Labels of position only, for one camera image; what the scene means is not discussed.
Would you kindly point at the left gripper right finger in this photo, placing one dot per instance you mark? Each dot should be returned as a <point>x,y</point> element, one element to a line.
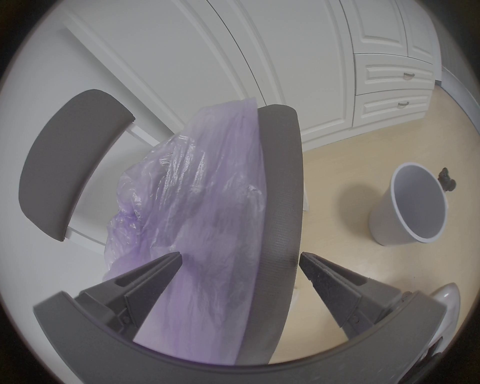
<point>337,292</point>

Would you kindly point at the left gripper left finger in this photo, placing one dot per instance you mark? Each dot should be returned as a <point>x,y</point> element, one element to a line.
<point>150,288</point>

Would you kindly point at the purple plastic bag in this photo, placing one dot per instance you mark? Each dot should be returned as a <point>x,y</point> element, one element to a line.
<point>210,195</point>

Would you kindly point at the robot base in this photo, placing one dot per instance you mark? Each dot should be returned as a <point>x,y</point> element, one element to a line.
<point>448,303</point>

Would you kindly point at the white trash bin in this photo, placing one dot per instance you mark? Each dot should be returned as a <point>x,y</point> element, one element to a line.
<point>416,202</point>

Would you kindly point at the crumpled black plastic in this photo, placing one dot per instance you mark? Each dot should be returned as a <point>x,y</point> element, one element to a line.
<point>447,180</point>

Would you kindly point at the grey white chair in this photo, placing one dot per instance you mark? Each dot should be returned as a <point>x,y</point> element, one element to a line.
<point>281,187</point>

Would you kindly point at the white wardrobe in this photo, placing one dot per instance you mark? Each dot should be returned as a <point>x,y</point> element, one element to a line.
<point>300,56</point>

